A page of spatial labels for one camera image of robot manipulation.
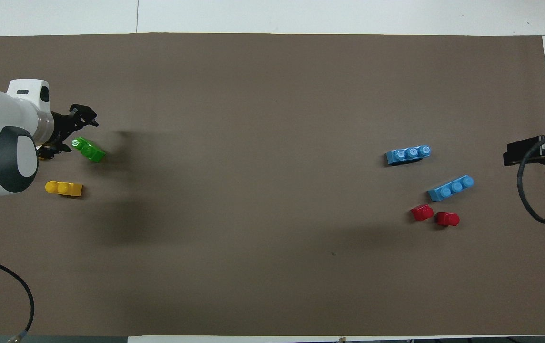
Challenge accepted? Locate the blue three-stud toy block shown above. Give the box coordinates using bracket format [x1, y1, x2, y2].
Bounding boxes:
[386, 145, 432, 166]
[427, 175, 475, 202]

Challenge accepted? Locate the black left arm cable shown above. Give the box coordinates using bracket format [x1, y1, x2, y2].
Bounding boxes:
[0, 251, 35, 343]

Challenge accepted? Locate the brown table mat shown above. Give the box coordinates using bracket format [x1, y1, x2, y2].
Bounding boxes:
[0, 32, 545, 338]

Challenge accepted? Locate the small red toy block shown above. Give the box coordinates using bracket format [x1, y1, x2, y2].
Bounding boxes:
[435, 212, 460, 228]
[411, 204, 434, 222]

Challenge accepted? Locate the green two-stud toy block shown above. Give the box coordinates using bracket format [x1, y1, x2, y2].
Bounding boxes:
[71, 137, 107, 163]

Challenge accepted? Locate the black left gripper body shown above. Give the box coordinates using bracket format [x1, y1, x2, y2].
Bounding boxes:
[51, 111, 77, 144]

